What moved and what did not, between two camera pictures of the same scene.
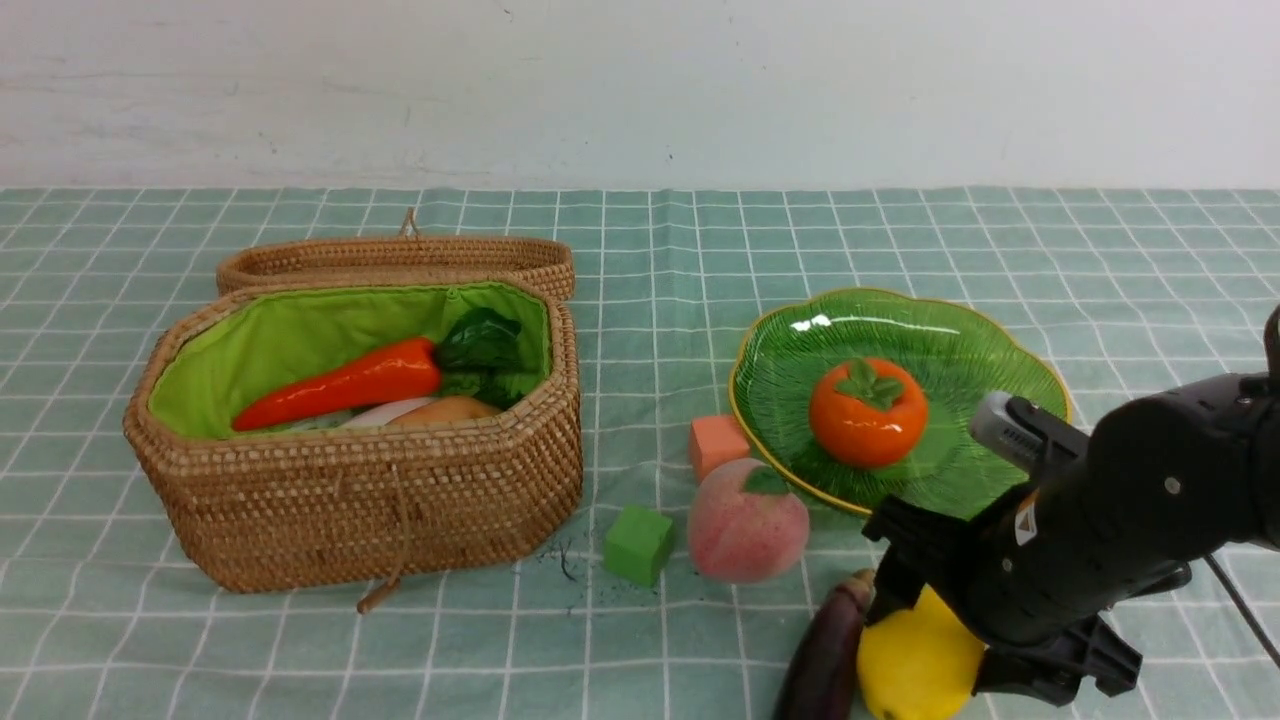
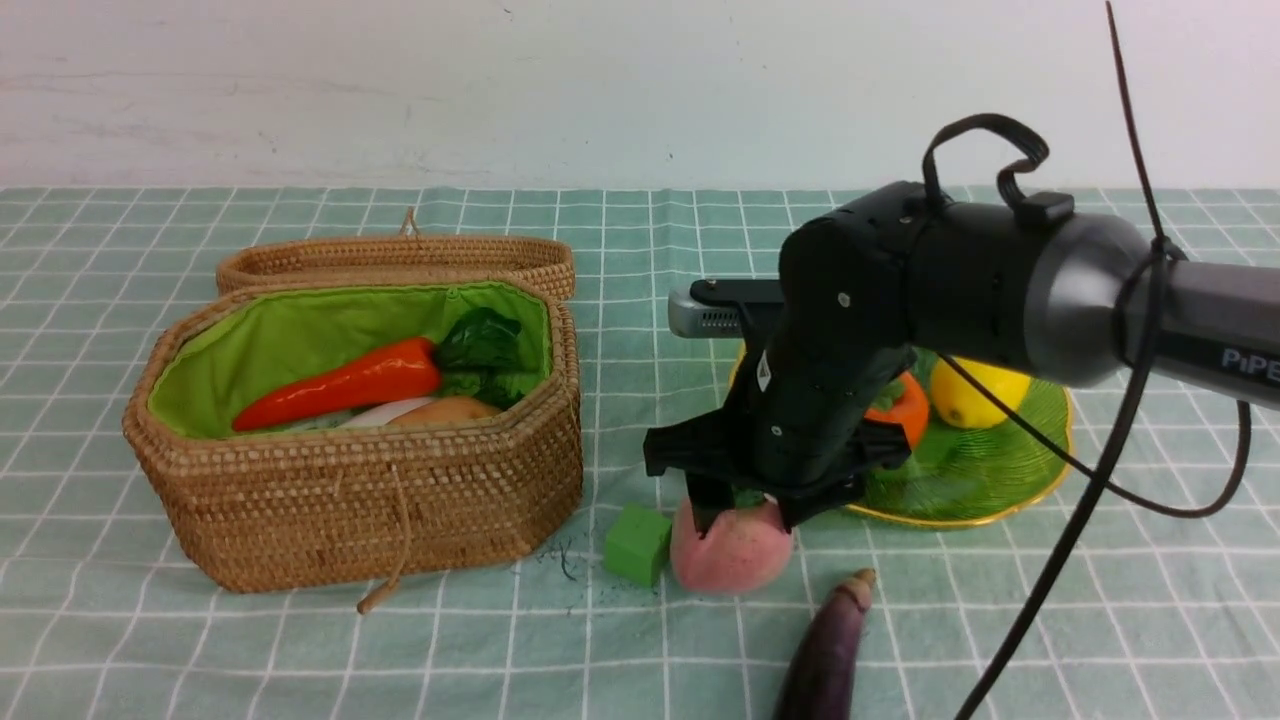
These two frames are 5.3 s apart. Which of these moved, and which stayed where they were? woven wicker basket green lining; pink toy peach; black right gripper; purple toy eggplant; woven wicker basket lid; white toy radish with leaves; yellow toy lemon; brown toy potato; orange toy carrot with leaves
Moved: black right gripper; pink toy peach; yellow toy lemon
Stayed: white toy radish with leaves; purple toy eggplant; woven wicker basket lid; brown toy potato; woven wicker basket green lining; orange toy carrot with leaves
